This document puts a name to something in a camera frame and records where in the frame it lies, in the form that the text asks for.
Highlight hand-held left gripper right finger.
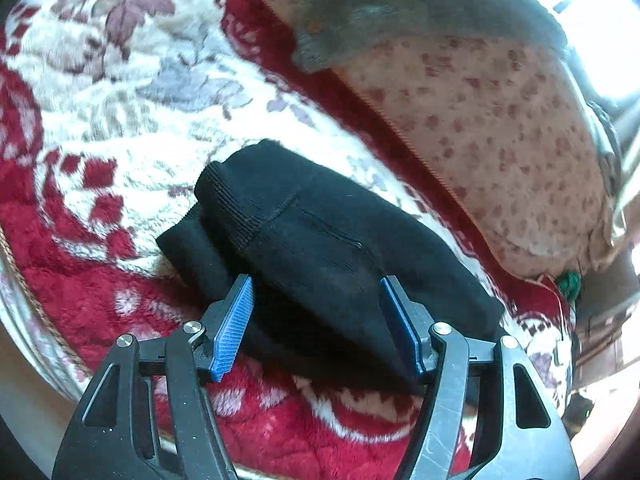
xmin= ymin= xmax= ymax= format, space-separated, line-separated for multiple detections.
xmin=379 ymin=275 xmax=581 ymax=480

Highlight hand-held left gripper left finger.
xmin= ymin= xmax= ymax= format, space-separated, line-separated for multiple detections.
xmin=52 ymin=274 xmax=256 ymax=480

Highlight black pants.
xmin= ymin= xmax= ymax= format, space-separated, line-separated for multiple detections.
xmin=156 ymin=139 xmax=506 ymax=396

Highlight teal green bag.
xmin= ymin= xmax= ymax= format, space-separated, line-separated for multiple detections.
xmin=557 ymin=271 xmax=586 ymax=303

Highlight pink floral quilt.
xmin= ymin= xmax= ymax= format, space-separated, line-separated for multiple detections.
xmin=235 ymin=0 xmax=621 ymax=281

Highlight beige curtain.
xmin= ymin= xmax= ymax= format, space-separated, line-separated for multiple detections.
xmin=585 ymin=100 xmax=627 ymax=247

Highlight red white floral blanket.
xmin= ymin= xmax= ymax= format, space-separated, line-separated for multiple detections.
xmin=0 ymin=0 xmax=576 ymax=476

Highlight grey-blue fleece garment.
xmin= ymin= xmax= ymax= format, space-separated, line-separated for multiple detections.
xmin=290 ymin=0 xmax=571 ymax=73

